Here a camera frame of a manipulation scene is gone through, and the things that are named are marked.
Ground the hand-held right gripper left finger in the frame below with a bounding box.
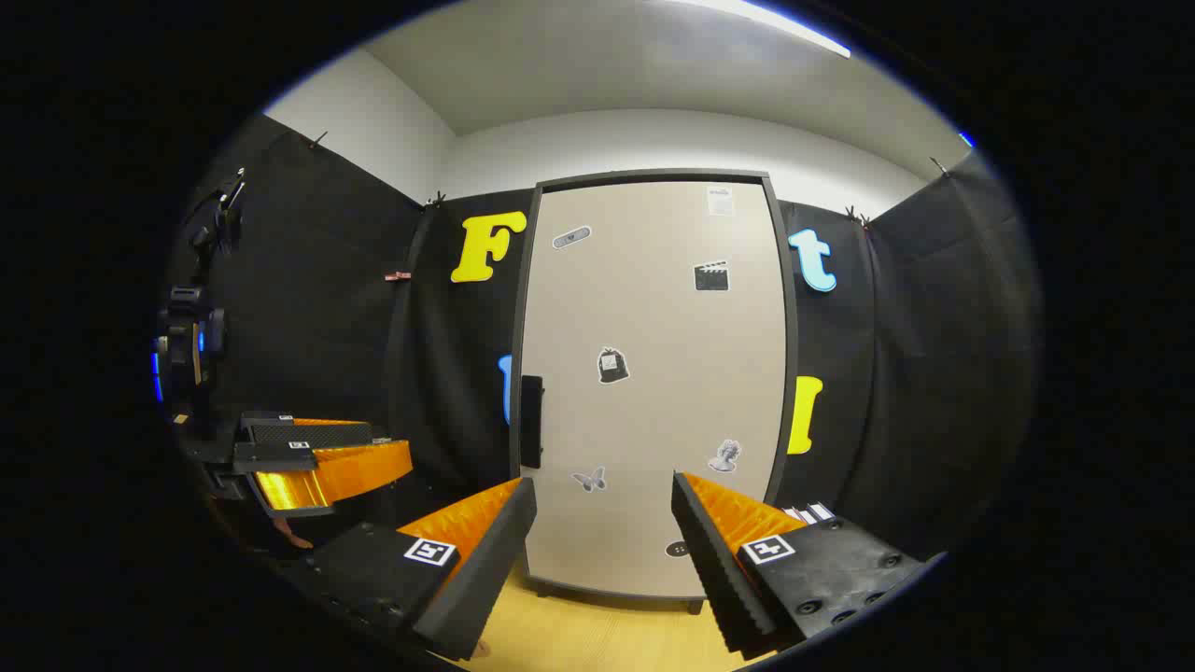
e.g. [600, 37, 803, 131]
[297, 476, 540, 662]

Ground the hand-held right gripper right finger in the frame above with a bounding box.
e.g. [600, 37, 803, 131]
[670, 469, 930, 656]

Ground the black door handle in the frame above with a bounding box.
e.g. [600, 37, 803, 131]
[520, 375, 545, 469]

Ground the beige cabinet door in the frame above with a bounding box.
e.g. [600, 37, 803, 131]
[518, 182, 794, 598]

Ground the dark grey cabinet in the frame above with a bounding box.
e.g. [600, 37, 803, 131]
[509, 170, 802, 614]

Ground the black backdrop cloth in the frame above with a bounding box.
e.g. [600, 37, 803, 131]
[163, 112, 1042, 561]

